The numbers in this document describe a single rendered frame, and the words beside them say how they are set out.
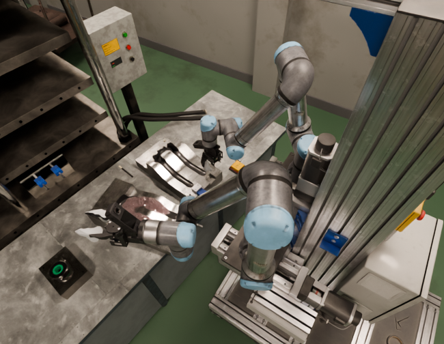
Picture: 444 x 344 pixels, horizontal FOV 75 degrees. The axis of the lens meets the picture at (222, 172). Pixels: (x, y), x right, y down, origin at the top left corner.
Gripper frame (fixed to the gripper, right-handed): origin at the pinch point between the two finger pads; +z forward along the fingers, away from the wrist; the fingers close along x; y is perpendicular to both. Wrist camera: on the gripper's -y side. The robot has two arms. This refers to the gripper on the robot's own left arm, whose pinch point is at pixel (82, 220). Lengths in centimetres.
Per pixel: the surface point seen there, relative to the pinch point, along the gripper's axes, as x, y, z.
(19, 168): 51, 36, 75
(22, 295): -3, 67, 54
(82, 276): 6, 59, 25
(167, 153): 79, 42, 0
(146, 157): 82, 49, 15
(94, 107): 102, 28, 52
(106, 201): 44, 49, 26
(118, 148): 94, 55, 40
